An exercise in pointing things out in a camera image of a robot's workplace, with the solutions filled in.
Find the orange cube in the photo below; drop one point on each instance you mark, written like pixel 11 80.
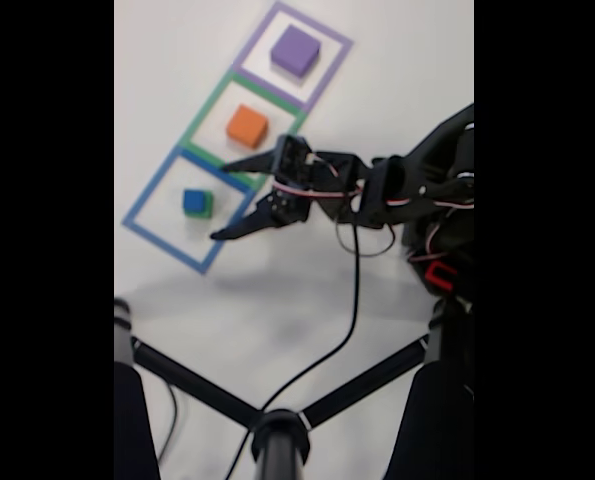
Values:
pixel 247 125

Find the green cube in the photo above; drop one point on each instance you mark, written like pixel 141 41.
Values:
pixel 208 207

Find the small blue cube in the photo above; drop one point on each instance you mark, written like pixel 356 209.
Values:
pixel 193 199

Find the purple block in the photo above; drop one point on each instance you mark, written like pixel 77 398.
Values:
pixel 294 47

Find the camera board with blue mount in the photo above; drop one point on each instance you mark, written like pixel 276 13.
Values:
pixel 292 157

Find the green square frame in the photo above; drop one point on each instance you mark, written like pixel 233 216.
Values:
pixel 203 117

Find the blue square frame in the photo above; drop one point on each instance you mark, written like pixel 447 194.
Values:
pixel 148 192

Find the purple square frame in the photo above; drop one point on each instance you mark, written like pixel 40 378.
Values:
pixel 260 35

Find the black camera tripod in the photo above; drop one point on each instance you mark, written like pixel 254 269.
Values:
pixel 279 440

